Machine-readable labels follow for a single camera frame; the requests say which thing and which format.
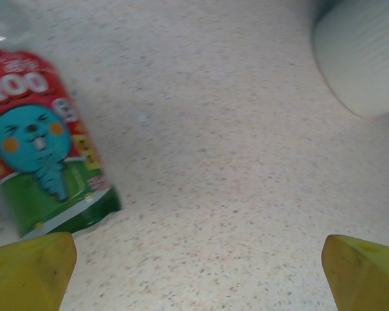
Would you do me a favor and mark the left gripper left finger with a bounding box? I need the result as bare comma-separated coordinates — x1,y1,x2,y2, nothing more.
0,232,78,311

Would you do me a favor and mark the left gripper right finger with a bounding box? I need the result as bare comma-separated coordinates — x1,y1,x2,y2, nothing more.
321,234,389,311

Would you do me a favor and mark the white plastic bin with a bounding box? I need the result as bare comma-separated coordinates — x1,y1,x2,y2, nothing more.
312,0,389,119

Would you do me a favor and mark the cartoon label juice bottle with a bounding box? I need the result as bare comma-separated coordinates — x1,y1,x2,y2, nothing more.
0,0,123,240

